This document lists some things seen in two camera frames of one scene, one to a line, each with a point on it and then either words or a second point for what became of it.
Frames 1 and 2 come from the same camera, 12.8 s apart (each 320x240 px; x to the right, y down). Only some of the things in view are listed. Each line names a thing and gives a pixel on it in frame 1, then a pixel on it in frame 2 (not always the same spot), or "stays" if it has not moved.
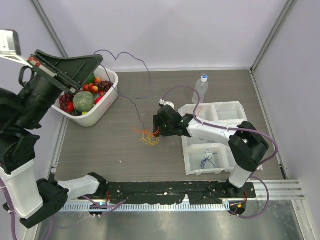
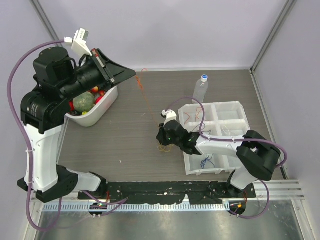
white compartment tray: [209, 153] stays
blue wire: [207, 157] stays
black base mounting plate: [153, 192] stays
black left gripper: [78, 69] -> [110, 72]
